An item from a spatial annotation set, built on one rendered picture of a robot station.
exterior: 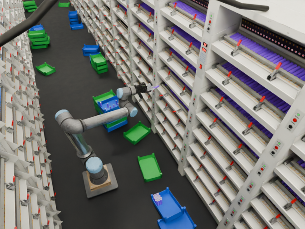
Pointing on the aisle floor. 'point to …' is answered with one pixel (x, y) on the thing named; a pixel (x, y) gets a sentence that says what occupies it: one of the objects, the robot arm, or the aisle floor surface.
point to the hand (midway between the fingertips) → (153, 88)
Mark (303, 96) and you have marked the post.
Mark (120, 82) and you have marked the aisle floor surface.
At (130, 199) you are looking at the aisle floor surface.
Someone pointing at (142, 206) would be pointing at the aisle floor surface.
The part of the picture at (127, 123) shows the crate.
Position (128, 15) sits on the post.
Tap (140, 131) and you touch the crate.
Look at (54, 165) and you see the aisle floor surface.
